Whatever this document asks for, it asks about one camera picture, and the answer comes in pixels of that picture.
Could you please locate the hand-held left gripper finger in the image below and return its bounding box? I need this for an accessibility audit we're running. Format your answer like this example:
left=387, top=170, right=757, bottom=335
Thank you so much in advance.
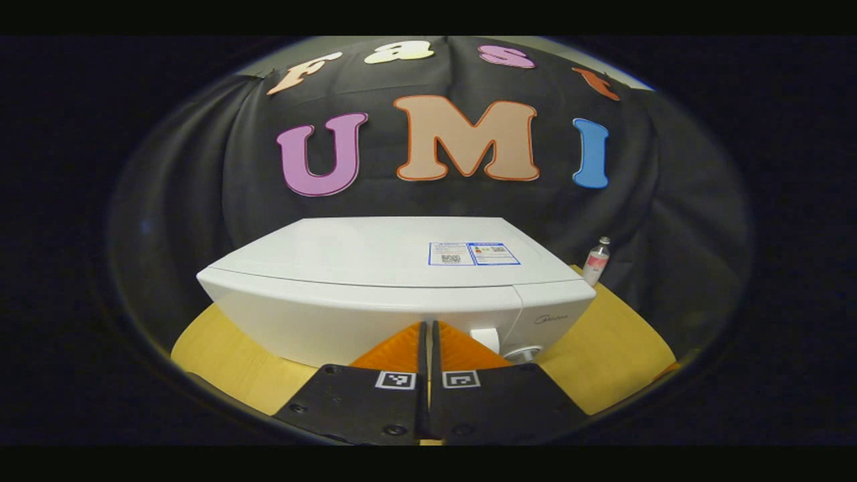
left=431, top=320, right=591, bottom=447
left=272, top=321, right=430, bottom=447

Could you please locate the white microwave oven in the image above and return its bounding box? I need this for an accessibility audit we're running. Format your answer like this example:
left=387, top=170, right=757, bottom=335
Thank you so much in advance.
left=196, top=216, right=597, bottom=370

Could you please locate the small bottle with pink label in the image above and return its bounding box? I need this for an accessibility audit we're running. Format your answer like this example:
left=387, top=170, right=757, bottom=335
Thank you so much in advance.
left=581, top=236, right=611, bottom=287

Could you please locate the black backdrop cloth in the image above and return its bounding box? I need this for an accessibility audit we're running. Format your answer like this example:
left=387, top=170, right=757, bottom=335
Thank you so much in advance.
left=107, top=37, right=754, bottom=362

